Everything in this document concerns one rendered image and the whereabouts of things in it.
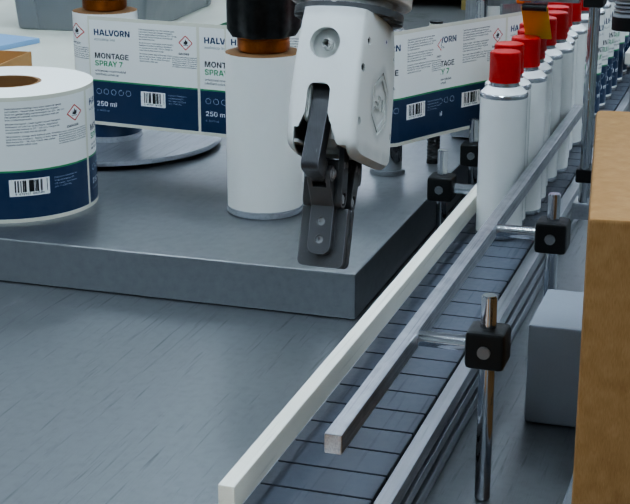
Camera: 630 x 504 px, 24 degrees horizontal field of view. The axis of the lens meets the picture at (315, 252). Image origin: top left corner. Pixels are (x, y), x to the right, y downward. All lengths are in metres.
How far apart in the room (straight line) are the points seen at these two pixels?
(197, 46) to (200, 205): 0.26
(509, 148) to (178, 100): 0.53
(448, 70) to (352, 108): 0.99
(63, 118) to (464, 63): 0.56
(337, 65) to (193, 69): 0.98
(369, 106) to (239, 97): 0.69
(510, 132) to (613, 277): 0.75
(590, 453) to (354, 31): 0.31
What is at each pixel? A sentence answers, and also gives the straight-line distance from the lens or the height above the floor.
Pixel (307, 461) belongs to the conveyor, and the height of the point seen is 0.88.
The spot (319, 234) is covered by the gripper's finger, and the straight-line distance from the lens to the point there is 0.97.
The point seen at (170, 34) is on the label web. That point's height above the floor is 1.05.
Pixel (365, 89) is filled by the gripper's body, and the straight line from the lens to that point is 0.96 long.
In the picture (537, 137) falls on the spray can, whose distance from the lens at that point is 1.69.
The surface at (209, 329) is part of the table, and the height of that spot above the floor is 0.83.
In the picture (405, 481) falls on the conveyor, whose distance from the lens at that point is 1.06.
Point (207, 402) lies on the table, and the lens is 1.31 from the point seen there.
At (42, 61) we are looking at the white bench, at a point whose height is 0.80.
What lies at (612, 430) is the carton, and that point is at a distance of 0.87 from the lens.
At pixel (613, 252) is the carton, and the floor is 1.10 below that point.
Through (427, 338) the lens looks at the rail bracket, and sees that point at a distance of 1.09.
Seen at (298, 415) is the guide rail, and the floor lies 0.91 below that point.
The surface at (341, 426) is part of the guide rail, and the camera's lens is 0.93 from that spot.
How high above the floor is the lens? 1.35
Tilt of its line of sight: 17 degrees down
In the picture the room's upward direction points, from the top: straight up
